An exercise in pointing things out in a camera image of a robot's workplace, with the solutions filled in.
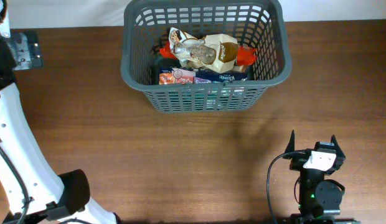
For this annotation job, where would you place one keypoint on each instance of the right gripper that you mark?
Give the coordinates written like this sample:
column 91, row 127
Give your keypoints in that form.
column 338, row 162

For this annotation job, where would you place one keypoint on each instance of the orange San Remo spaghetti pack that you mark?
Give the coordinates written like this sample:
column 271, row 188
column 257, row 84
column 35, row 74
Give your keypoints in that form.
column 245, row 56

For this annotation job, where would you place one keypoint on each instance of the brown white cookie bag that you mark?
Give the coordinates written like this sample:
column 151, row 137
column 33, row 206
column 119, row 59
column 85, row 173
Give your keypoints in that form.
column 216, row 52

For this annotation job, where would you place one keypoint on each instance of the Kleenex tissue multipack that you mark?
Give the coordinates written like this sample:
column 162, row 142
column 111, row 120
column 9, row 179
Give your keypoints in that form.
column 173, row 75

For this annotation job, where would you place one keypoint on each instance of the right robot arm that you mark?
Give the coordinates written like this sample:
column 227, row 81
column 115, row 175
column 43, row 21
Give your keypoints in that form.
column 319, row 197

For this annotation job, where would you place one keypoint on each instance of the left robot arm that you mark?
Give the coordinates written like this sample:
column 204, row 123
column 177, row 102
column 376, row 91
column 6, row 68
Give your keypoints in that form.
column 34, row 191

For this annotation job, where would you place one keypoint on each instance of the dark grey plastic basket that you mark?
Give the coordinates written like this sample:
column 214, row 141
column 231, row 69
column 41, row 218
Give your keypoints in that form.
column 257, row 24

